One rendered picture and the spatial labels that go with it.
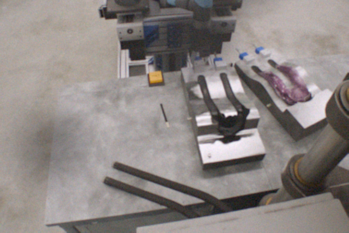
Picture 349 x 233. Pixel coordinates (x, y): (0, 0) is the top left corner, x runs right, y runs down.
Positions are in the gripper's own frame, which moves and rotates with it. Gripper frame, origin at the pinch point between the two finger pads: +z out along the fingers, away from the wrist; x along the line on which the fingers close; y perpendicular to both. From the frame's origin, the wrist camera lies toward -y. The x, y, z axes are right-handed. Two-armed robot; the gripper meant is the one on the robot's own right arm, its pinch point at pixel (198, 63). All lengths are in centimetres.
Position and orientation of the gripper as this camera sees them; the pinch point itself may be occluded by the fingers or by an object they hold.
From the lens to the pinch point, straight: 136.5
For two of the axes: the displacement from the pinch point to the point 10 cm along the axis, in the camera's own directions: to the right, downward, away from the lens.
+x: -9.9, 1.2, -1.0
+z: 0.0, 6.3, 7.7
